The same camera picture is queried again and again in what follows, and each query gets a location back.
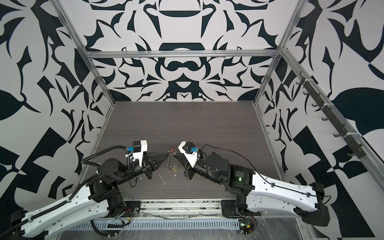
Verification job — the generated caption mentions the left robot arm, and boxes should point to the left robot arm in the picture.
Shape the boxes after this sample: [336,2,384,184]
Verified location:
[1,153,169,240]

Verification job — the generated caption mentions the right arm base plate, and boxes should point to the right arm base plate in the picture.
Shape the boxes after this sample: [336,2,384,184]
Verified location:
[221,200,250,219]

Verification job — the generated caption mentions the white slotted cable duct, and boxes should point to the white slotted cable duct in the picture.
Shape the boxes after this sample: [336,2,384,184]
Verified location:
[71,218,241,231]

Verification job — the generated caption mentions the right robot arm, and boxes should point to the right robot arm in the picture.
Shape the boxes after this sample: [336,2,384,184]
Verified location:
[174,153,330,227]

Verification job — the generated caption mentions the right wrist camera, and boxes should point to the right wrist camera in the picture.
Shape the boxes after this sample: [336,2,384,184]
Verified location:
[178,141,199,168]

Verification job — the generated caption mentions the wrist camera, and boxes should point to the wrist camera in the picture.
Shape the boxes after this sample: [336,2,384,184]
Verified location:
[125,140,148,167]
[178,141,199,168]

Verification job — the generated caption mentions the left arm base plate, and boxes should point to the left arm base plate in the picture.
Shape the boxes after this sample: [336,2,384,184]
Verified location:
[119,201,142,218]

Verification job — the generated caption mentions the black corrugated cable conduit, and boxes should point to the black corrugated cable conduit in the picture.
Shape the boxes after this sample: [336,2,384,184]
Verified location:
[0,145,128,238]

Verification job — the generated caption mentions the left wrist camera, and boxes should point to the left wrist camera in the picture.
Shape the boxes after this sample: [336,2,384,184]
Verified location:
[125,140,148,167]

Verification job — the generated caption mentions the aluminium front rail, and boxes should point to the aluminium front rail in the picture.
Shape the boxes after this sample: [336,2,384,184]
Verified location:
[121,198,224,220]

